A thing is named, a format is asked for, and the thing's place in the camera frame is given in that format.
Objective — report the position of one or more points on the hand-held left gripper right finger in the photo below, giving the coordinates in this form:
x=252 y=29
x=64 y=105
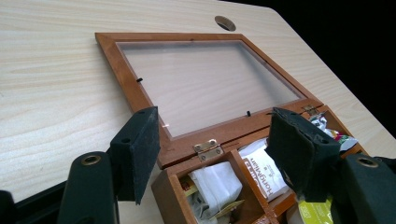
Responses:
x=299 y=149

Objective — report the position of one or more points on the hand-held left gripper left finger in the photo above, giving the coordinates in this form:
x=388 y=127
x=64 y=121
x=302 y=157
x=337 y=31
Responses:
x=137 y=149

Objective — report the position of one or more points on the wooden box with glass lid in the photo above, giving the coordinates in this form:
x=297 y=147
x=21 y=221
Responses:
x=134 y=81

